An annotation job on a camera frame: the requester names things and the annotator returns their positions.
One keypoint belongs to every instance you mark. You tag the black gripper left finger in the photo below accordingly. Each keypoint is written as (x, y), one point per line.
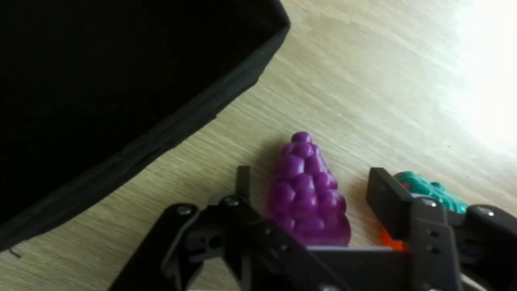
(236, 237)

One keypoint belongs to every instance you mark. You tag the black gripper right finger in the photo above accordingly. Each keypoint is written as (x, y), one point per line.
(425, 232)

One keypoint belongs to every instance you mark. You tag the purple grape toy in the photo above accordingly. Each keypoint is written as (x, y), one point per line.
(307, 199)

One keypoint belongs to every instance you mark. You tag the black fabric box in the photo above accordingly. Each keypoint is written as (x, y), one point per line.
(107, 81)

